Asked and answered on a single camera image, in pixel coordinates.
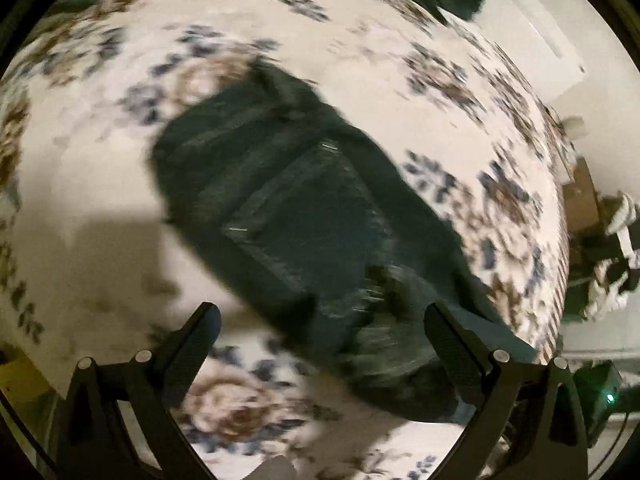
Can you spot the dark denim pants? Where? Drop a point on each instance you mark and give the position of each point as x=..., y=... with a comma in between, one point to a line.
x=300, y=210

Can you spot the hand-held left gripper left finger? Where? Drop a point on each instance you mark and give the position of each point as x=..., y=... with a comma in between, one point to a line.
x=190, y=355

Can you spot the white headboard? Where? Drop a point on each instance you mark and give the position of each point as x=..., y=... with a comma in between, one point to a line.
x=540, y=20

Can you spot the white nightstand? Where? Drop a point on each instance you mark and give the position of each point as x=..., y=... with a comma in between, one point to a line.
x=575, y=127

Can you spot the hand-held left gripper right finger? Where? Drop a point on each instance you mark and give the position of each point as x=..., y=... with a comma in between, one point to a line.
x=452, y=355

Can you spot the floral bed sheet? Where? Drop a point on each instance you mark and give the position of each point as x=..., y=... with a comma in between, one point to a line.
x=100, y=185

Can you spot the cardboard box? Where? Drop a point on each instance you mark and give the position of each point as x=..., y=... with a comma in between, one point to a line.
x=582, y=200

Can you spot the pile of white clothes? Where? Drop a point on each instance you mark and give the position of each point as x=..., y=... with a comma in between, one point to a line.
x=622, y=220

